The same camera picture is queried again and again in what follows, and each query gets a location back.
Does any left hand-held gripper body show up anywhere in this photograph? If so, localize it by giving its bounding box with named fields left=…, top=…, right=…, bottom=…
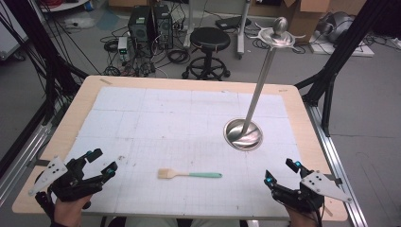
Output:
left=27, top=155, right=104, bottom=202

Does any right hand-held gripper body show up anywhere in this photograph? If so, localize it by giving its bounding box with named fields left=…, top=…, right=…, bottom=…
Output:
left=270, top=171, right=353, bottom=213

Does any metal utensil stand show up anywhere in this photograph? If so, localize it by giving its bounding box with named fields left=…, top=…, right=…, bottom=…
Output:
left=223, top=16, right=306, bottom=152

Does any green-handled pastry brush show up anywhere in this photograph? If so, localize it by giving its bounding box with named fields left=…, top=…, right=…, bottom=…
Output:
left=157, top=167, right=223, bottom=180

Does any person's right hand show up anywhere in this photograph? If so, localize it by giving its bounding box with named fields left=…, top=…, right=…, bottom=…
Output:
left=285, top=204, right=320, bottom=227

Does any person's left hand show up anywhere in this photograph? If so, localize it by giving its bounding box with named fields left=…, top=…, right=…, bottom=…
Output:
left=53, top=194, right=93, bottom=227

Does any white grid mat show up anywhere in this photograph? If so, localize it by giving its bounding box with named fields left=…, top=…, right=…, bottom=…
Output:
left=64, top=86, right=305, bottom=219

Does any small bench power supply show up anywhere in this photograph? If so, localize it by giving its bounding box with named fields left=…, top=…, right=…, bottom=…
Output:
left=117, top=36, right=130, bottom=62

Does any white flat board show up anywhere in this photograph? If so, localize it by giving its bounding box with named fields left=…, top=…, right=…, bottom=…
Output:
left=307, top=31, right=375, bottom=59

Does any black computer tower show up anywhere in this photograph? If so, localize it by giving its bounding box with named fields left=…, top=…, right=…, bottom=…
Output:
left=152, top=4, right=174, bottom=50
left=127, top=6, right=153, bottom=58

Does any white stand leg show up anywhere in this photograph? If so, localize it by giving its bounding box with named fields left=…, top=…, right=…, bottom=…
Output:
left=235, top=0, right=251, bottom=61
left=183, top=0, right=196, bottom=50

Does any grey helmet-like device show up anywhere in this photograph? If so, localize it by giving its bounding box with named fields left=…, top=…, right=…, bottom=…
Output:
left=316, top=11, right=357, bottom=44

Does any cardboard box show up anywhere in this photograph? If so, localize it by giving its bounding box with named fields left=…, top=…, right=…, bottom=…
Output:
left=282, top=0, right=332, bottom=44

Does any black round stool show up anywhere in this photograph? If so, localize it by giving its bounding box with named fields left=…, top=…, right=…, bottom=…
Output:
left=182, top=26, right=232, bottom=81

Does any black flat bag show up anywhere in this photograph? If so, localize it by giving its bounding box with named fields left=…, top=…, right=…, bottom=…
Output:
left=215, top=15, right=253, bottom=31

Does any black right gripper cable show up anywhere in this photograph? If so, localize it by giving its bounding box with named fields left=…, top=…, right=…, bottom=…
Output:
left=314, top=201, right=325, bottom=227

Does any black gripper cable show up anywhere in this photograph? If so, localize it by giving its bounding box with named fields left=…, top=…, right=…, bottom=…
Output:
left=34, top=190, right=57, bottom=223
left=314, top=201, right=325, bottom=227

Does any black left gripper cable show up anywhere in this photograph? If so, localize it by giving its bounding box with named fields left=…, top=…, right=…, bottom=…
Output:
left=34, top=190, right=57, bottom=223

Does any aluminium frame rail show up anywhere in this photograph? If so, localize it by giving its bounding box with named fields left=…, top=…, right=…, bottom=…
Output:
left=0, top=122, right=54, bottom=207
left=304, top=102, right=369, bottom=227

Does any black frame post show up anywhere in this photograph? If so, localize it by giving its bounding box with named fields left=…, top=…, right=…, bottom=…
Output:
left=294, top=0, right=391, bottom=138
left=3, top=0, right=89, bottom=126

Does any coiled black cable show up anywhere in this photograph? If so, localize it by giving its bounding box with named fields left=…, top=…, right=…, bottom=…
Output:
left=166, top=48, right=191, bottom=65

